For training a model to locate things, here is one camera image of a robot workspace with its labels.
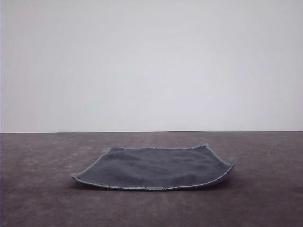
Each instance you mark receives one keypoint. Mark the purple towel with grey hem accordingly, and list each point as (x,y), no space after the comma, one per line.
(151,165)

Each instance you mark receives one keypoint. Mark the grey table cloth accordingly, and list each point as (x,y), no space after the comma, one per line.
(47,203)

